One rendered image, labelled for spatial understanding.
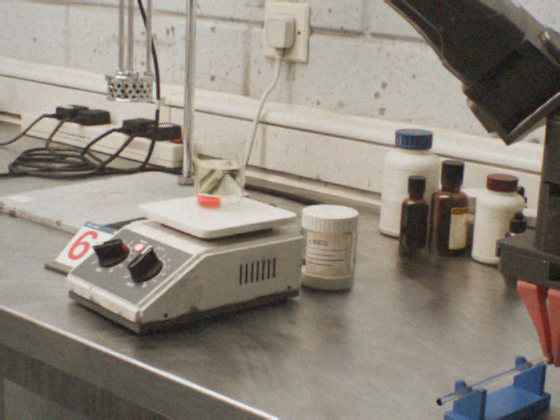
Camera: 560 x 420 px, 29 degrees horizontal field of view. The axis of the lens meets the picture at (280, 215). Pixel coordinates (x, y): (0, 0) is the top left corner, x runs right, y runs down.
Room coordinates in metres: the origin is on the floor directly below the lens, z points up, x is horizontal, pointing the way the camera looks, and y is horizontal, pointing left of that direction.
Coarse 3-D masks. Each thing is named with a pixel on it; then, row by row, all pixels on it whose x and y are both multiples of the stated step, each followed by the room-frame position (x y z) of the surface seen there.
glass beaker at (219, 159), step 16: (208, 144) 1.06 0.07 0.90; (224, 144) 1.06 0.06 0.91; (240, 144) 1.07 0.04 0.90; (208, 160) 1.06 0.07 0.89; (224, 160) 1.06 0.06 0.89; (240, 160) 1.07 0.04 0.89; (208, 176) 1.06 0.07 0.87; (224, 176) 1.06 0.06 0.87; (240, 176) 1.07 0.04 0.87; (208, 192) 1.06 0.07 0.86; (224, 192) 1.06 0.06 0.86; (240, 192) 1.07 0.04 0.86; (208, 208) 1.06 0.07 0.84; (224, 208) 1.06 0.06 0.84; (240, 208) 1.07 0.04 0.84
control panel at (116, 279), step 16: (128, 240) 1.04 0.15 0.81; (144, 240) 1.03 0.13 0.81; (96, 256) 1.03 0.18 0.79; (128, 256) 1.01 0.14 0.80; (160, 256) 0.99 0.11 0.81; (176, 256) 0.99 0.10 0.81; (192, 256) 0.98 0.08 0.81; (80, 272) 1.02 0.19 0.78; (96, 272) 1.01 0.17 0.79; (112, 272) 1.00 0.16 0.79; (128, 272) 0.99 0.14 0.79; (160, 272) 0.97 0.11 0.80; (112, 288) 0.97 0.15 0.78; (128, 288) 0.96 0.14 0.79; (144, 288) 0.96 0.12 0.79
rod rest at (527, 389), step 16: (544, 368) 0.81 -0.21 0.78; (464, 384) 0.77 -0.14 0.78; (512, 384) 0.83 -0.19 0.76; (528, 384) 0.82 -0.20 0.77; (464, 400) 0.77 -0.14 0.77; (480, 400) 0.76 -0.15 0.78; (496, 400) 0.80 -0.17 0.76; (512, 400) 0.80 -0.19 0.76; (528, 400) 0.80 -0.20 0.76; (544, 400) 0.81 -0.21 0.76; (448, 416) 0.77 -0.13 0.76; (464, 416) 0.77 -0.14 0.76; (480, 416) 0.76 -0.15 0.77; (496, 416) 0.77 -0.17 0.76; (512, 416) 0.78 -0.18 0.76
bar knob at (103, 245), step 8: (112, 240) 1.02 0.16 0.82; (120, 240) 1.01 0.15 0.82; (96, 248) 1.02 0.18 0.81; (104, 248) 1.01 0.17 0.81; (112, 248) 1.01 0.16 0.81; (120, 248) 1.01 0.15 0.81; (128, 248) 1.02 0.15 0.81; (104, 256) 1.02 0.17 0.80; (112, 256) 1.02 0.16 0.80; (120, 256) 1.01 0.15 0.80; (104, 264) 1.01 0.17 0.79; (112, 264) 1.01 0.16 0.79
